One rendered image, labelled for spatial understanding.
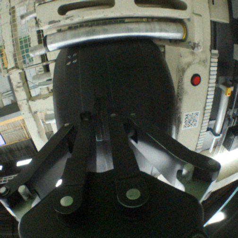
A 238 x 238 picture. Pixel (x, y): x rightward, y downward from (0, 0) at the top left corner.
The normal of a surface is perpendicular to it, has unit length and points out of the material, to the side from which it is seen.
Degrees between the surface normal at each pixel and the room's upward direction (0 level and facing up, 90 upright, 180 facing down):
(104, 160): 95
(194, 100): 90
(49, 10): 90
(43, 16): 90
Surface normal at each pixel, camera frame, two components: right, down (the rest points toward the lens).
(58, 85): -0.64, -0.04
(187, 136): 0.13, 0.49
